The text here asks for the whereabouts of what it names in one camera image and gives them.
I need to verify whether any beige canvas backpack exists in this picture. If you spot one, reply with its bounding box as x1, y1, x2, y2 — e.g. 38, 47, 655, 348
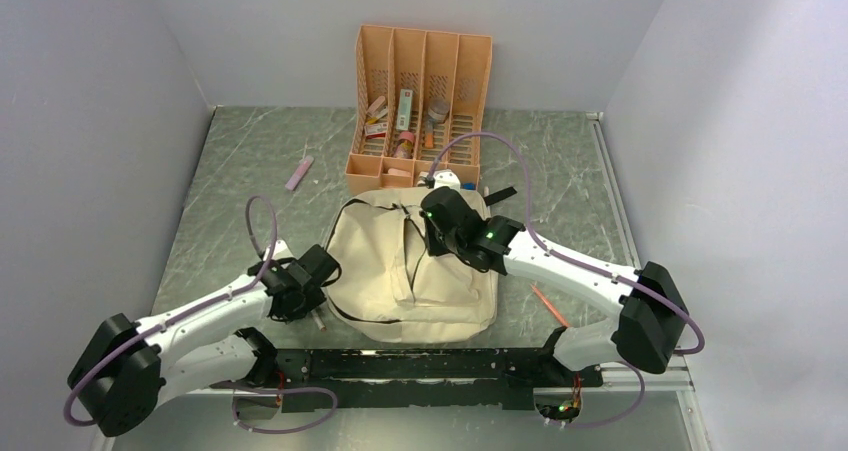
325, 187, 498, 344

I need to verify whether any orange pencil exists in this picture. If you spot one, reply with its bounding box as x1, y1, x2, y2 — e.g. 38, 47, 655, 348
531, 284, 570, 327

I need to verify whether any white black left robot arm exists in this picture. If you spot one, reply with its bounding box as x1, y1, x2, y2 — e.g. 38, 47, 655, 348
63, 240, 342, 437

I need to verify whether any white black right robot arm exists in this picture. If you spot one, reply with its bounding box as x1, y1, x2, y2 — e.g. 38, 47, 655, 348
420, 187, 688, 385

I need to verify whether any white brown marker pen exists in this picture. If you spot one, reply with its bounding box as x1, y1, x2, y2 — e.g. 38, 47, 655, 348
312, 310, 327, 332

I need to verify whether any pink tape roll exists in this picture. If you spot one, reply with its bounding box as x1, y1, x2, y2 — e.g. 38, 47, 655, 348
392, 131, 416, 159

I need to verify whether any grey glue stick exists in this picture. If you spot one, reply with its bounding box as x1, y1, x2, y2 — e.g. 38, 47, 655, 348
424, 98, 450, 149

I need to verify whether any pink eraser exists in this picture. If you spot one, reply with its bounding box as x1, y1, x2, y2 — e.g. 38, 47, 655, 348
285, 156, 314, 191

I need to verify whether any teal white box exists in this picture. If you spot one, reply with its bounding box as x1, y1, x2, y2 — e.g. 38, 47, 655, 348
395, 88, 414, 131

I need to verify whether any red white small box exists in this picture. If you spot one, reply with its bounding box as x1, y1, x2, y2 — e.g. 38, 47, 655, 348
363, 96, 389, 139

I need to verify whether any orange plastic desk organizer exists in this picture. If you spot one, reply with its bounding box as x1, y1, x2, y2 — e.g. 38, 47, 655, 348
345, 24, 493, 194

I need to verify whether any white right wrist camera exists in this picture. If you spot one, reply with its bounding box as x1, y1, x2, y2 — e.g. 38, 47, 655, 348
425, 169, 462, 190

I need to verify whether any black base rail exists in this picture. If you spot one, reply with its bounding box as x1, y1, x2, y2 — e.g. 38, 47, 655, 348
238, 348, 603, 410

